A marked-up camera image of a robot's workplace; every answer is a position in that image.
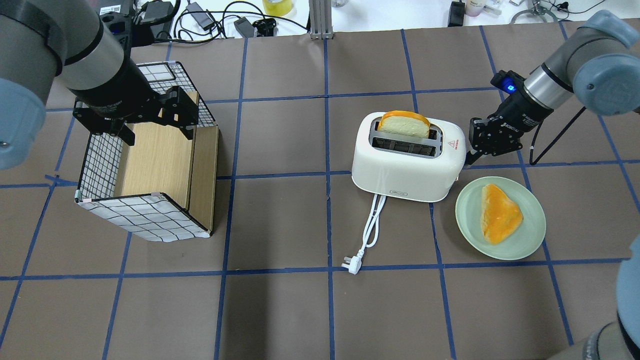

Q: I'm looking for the bread slice in toaster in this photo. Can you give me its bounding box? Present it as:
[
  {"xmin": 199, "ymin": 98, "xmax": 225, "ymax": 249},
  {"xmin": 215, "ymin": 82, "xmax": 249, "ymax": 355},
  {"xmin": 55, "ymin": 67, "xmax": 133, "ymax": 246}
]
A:
[{"xmin": 377, "ymin": 110, "xmax": 431, "ymax": 139}]

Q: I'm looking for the black power adapter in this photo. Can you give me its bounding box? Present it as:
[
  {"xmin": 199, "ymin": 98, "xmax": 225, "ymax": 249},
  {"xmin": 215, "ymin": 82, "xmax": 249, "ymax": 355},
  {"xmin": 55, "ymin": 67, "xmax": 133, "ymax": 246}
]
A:
[{"xmin": 185, "ymin": 2, "xmax": 216, "ymax": 31}]

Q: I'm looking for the aluminium frame post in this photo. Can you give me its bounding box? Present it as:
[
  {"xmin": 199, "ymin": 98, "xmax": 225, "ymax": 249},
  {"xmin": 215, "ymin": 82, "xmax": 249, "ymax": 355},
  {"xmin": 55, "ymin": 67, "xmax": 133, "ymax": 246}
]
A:
[{"xmin": 308, "ymin": 0, "xmax": 335, "ymax": 40}]

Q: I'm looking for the bread slice on plate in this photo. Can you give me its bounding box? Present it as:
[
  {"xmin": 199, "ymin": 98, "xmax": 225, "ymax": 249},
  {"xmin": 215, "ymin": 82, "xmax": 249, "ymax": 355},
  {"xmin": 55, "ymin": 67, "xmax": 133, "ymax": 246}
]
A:
[{"xmin": 480, "ymin": 183, "xmax": 524, "ymax": 245}]

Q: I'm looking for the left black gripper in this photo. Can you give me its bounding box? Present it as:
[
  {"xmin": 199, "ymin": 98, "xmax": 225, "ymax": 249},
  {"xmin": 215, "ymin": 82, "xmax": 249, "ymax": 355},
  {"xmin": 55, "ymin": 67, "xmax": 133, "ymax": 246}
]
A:
[{"xmin": 73, "ymin": 86, "xmax": 199, "ymax": 146}]

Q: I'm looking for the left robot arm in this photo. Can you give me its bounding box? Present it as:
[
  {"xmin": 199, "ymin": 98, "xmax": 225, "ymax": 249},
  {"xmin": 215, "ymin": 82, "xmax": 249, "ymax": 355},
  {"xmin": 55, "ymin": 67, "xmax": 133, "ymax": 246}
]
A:
[{"xmin": 0, "ymin": 0, "xmax": 199, "ymax": 170}]

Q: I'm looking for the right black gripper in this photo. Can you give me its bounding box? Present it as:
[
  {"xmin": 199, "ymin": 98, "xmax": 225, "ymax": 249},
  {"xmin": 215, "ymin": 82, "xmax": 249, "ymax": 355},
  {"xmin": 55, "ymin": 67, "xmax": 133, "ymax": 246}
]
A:
[{"xmin": 465, "ymin": 92, "xmax": 543, "ymax": 166}]

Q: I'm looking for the white paper cup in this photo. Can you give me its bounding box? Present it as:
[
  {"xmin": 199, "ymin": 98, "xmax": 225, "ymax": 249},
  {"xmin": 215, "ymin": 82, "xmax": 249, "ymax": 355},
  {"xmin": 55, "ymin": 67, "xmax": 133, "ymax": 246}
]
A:
[{"xmin": 464, "ymin": 0, "xmax": 487, "ymax": 18}]

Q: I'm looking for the checkered wire basket wooden shelf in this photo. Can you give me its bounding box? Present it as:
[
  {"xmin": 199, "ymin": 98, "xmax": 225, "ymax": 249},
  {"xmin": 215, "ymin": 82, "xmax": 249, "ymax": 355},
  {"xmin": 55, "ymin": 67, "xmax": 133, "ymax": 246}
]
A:
[{"xmin": 75, "ymin": 61, "xmax": 220, "ymax": 242}]

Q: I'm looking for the yellow tape roll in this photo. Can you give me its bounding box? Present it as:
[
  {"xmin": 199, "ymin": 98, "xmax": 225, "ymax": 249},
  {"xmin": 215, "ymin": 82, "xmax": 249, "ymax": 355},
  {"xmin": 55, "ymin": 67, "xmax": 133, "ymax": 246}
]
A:
[{"xmin": 262, "ymin": 0, "xmax": 294, "ymax": 18}]

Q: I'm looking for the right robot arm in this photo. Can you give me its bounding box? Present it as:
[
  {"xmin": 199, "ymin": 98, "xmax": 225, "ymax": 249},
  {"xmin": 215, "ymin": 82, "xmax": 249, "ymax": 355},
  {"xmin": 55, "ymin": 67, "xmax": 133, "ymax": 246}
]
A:
[{"xmin": 465, "ymin": 10, "xmax": 640, "ymax": 360}]

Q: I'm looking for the green plate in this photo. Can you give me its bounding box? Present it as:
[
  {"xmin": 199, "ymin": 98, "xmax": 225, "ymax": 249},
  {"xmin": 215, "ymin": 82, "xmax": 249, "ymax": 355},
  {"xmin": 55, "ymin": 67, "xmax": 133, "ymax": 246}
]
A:
[{"xmin": 455, "ymin": 177, "xmax": 547, "ymax": 261}]

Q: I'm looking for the white toaster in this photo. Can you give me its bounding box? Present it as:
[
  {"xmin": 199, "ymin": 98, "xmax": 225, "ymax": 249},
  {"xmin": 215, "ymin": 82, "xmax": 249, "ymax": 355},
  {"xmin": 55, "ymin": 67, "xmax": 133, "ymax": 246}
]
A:
[{"xmin": 351, "ymin": 112, "xmax": 467, "ymax": 203}]

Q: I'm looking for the white toaster power cord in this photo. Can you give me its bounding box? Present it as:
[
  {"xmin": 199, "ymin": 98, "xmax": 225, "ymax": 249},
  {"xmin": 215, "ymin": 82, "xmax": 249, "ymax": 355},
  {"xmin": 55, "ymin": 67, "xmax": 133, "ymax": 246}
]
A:
[{"xmin": 341, "ymin": 193, "xmax": 387, "ymax": 275}]

